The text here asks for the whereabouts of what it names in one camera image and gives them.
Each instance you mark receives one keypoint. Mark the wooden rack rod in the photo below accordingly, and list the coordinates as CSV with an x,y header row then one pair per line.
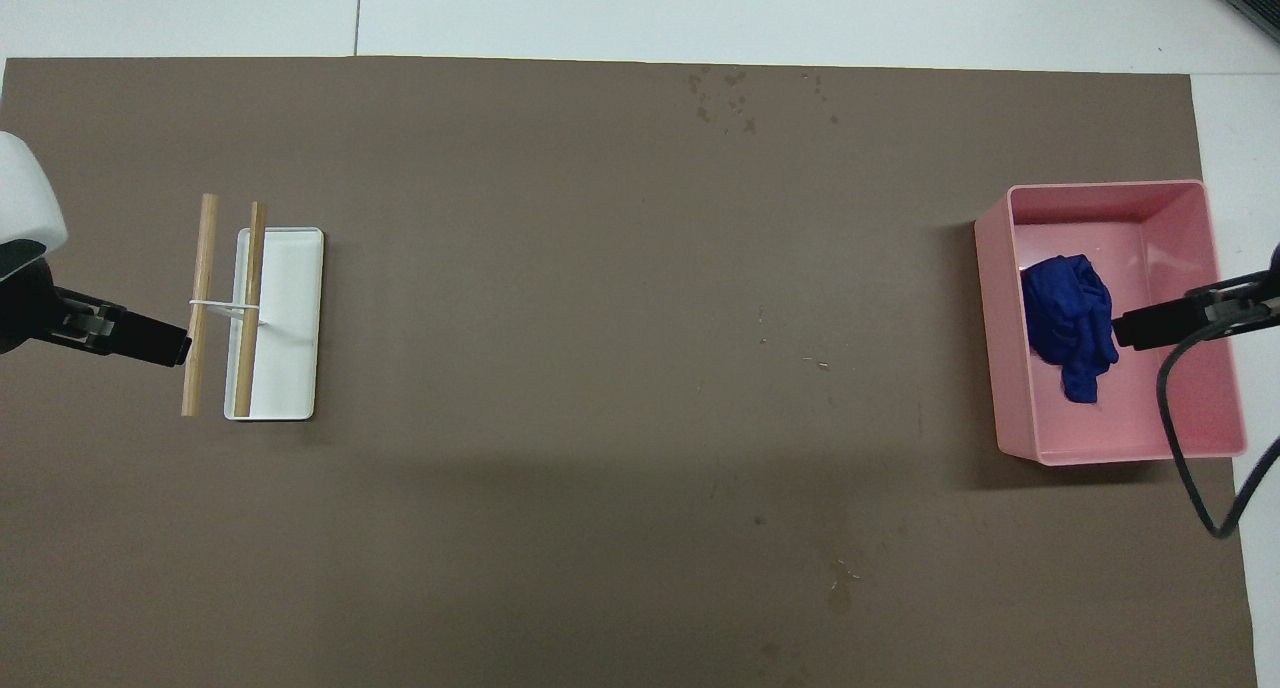
x,y
205,258
250,268

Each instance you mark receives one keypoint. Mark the dark blue towel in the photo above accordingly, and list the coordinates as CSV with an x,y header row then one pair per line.
x,y
1070,318

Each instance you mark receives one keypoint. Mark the pink plastic bin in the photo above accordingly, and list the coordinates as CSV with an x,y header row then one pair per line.
x,y
1150,238

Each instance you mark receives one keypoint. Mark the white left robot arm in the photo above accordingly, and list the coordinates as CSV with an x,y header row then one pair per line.
x,y
25,188

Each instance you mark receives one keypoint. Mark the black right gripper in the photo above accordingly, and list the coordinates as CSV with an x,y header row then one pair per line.
x,y
1245,303

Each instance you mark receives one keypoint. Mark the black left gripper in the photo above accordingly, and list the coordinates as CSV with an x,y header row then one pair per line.
x,y
40,313

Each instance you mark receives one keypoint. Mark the white towel rack base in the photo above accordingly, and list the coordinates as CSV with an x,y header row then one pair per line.
x,y
290,348

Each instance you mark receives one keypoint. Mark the brown paper table mat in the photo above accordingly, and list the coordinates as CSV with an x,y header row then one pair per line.
x,y
500,418

